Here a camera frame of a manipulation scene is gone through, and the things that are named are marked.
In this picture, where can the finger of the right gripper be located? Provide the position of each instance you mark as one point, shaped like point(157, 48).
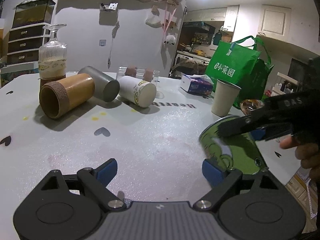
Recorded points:
point(247, 126)

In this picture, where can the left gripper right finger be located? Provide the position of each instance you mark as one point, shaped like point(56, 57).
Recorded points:
point(223, 182)

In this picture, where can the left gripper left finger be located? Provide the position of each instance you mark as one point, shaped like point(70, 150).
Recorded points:
point(93, 183)

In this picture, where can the beige paper cup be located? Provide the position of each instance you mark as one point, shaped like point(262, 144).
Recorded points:
point(225, 95)

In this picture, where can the grey metal cup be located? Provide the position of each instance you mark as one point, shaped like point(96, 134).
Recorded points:
point(106, 87)

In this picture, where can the brown bamboo cup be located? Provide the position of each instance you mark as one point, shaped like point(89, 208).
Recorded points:
point(59, 97)

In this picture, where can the white ceramic cup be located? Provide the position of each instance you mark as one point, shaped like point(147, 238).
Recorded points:
point(141, 93)

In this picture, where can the person's right hand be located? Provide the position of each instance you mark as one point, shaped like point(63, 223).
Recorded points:
point(308, 154)

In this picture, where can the green shopping bag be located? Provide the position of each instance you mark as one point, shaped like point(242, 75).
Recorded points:
point(239, 63)

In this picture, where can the blue tissue box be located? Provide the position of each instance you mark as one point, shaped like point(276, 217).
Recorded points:
point(197, 84)

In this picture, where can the clear glass jar rack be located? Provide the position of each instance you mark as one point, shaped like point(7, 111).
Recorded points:
point(147, 74)

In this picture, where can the white plush toy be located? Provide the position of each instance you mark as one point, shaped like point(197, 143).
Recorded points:
point(170, 39)

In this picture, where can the ribbed glass jar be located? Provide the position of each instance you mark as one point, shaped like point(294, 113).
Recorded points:
point(52, 57)

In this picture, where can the drawer cabinet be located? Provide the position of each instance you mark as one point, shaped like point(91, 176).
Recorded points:
point(24, 43)

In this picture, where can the fish tank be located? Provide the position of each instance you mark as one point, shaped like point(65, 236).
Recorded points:
point(33, 12)

